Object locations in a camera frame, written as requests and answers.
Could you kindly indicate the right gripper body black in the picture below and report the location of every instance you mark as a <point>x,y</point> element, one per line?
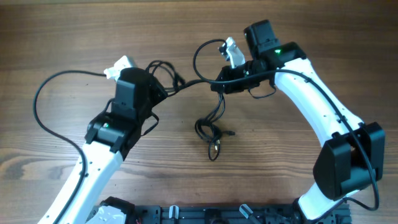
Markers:
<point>246,70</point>

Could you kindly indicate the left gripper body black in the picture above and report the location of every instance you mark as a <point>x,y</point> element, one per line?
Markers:
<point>153,93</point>

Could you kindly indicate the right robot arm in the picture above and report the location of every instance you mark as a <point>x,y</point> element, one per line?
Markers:
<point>352,151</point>

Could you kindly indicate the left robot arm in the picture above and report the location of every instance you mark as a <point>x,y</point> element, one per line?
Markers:
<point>109,138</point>

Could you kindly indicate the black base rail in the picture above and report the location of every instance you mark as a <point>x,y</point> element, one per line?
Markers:
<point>217,214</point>

